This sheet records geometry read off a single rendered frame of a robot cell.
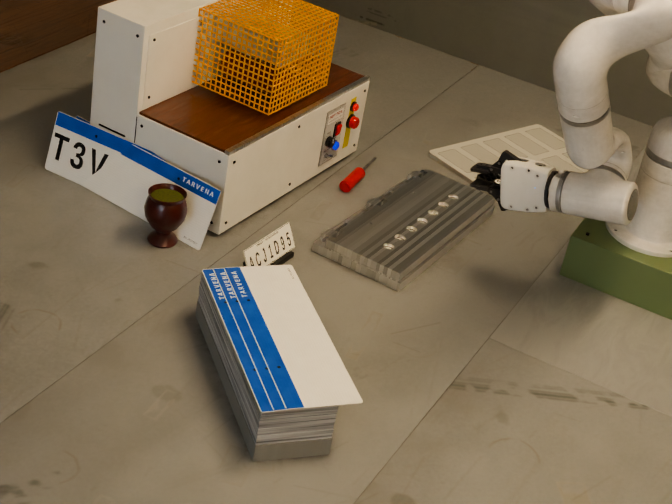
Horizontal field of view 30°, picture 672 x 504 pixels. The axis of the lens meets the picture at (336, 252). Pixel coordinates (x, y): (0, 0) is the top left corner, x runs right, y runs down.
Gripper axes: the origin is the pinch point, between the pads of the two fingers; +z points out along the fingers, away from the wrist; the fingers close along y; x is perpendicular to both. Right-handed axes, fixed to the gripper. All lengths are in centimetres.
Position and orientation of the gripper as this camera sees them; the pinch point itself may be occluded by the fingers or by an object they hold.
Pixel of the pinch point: (482, 176)
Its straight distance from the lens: 255.9
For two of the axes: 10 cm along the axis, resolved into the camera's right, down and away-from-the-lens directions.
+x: 5.2, -3.7, 7.7
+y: 0.3, 9.1, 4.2
